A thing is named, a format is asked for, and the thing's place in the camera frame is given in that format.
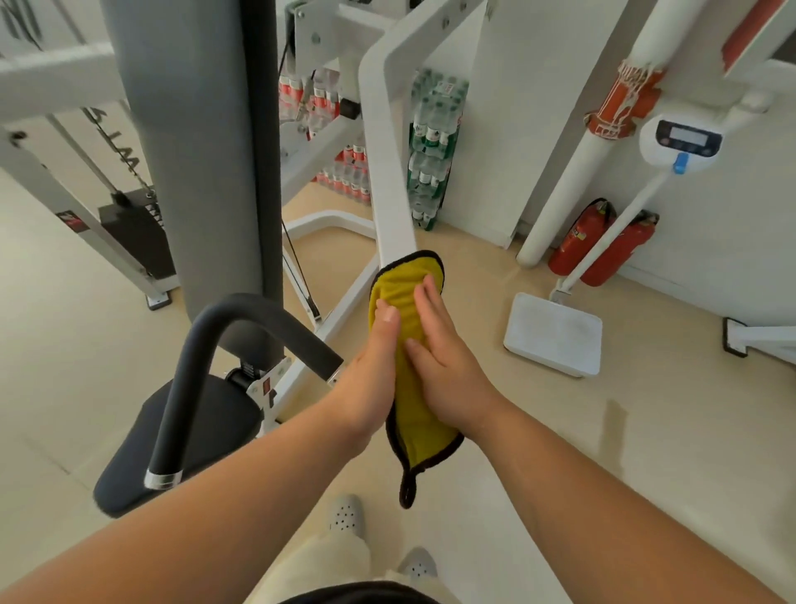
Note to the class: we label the person's right hand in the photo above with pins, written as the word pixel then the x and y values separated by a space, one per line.
pixel 454 386

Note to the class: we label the person's left hand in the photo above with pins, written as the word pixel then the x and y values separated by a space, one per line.
pixel 367 386

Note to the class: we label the person's right thumb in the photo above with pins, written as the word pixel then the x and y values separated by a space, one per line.
pixel 418 361

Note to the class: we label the person's left thumb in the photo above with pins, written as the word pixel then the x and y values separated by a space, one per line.
pixel 388 323

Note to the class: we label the yellow cloth with black trim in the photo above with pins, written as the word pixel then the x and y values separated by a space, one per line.
pixel 404 274

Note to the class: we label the person's right forearm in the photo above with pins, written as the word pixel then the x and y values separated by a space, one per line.
pixel 591 516

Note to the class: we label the person's left forearm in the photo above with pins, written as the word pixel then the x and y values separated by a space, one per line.
pixel 186 516

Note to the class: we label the white standing scale with display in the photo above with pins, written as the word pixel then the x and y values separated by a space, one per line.
pixel 553 333

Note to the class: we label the stack of red label bottles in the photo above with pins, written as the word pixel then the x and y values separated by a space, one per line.
pixel 348 180

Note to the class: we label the grey left clog shoe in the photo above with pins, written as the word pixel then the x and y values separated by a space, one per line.
pixel 345 516

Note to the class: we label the grey clog shoe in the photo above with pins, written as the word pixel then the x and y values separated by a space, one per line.
pixel 416 563
pixel 345 516

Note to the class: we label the stack of green label bottles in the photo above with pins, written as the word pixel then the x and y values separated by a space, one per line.
pixel 429 137

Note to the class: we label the red fire extinguisher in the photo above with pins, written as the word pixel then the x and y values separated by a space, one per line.
pixel 575 242
pixel 622 255

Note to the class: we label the grey right clog shoe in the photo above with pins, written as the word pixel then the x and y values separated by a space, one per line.
pixel 416 563

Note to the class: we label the black seat pad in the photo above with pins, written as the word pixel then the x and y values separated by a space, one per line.
pixel 211 423

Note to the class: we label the beige trousers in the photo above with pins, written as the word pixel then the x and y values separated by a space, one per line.
pixel 323 560

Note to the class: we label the black shirt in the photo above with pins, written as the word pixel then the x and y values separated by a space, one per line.
pixel 360 594

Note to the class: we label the grey upright back pad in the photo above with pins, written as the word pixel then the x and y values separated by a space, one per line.
pixel 186 155

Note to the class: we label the black weight stack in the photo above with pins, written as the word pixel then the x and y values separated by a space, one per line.
pixel 137 236

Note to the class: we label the red pipe coupling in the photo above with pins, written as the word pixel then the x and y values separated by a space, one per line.
pixel 622 103

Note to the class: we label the red and white pipe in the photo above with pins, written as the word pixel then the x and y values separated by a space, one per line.
pixel 749 31

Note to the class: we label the white wall pipe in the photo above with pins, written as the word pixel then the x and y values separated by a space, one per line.
pixel 572 186

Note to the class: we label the white frame foot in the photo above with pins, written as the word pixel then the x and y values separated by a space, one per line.
pixel 765 339

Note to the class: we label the white exercise machine frame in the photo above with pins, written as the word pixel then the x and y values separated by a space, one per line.
pixel 37 78

